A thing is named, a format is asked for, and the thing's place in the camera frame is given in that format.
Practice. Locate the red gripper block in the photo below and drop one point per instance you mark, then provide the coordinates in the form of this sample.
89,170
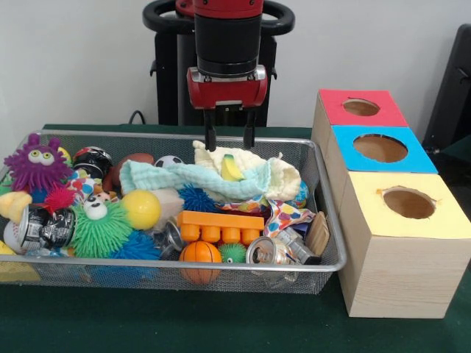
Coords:
227,90

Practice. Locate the light teal cloth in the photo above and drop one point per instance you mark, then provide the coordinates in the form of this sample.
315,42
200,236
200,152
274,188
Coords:
184,180

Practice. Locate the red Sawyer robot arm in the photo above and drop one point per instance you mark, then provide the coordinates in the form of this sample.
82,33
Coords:
228,40

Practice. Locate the shallow clear bin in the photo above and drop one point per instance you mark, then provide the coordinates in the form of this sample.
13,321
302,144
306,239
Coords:
324,220

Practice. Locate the wooden box with three holes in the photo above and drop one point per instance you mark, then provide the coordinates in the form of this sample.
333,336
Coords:
397,250

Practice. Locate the small soccer ball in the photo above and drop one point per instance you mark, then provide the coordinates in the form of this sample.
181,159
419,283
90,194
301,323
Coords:
169,160

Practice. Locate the cream yellow cloth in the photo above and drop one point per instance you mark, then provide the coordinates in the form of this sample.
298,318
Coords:
283,180

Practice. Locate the orange building block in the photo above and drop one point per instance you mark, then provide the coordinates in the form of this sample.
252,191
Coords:
219,222

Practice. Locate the small brown football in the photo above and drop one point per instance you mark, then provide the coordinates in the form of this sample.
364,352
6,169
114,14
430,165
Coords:
132,160

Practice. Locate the yellow ball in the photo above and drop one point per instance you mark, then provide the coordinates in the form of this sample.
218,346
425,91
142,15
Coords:
141,209

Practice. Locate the crushed silver can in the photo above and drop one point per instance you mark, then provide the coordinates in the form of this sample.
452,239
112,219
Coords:
271,251

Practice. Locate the small orange basketball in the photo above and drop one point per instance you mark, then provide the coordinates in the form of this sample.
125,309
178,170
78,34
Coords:
200,256

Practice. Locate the green spiky ball with eyes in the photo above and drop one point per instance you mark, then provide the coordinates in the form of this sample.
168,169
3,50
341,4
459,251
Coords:
99,229

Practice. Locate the purple spiky monster toy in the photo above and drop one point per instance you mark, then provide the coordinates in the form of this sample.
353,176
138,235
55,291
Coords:
35,165

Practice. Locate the dark green table cloth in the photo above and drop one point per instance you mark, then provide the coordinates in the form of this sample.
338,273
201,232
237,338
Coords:
184,323

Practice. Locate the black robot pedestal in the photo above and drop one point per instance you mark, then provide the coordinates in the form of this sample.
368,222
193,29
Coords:
168,81

